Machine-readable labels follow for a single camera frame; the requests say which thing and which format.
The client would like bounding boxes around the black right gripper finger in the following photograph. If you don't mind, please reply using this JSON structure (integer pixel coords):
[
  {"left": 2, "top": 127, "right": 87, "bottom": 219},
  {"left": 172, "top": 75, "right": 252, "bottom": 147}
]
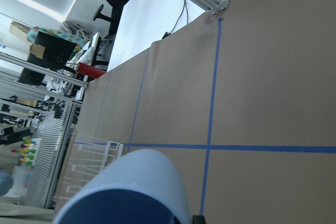
[{"left": 192, "top": 215, "right": 206, "bottom": 224}]

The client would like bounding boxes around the light blue plastic cup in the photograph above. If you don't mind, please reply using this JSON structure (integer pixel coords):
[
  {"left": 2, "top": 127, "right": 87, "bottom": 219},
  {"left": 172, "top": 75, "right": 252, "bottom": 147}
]
[{"left": 54, "top": 149, "right": 192, "bottom": 223}]

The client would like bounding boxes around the red cardboard tube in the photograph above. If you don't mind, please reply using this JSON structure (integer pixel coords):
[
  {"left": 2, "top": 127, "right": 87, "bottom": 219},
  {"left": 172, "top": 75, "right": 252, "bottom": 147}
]
[{"left": 76, "top": 62, "right": 106, "bottom": 79}]

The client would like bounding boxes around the black monitor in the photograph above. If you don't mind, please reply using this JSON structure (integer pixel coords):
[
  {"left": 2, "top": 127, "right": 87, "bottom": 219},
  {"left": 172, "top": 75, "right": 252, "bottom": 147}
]
[{"left": 27, "top": 31, "right": 76, "bottom": 70}]

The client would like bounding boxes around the white wire cup holder rack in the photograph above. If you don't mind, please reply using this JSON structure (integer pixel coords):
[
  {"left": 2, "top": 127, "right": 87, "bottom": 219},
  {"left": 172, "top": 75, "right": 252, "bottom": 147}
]
[{"left": 52, "top": 133, "right": 124, "bottom": 212}]

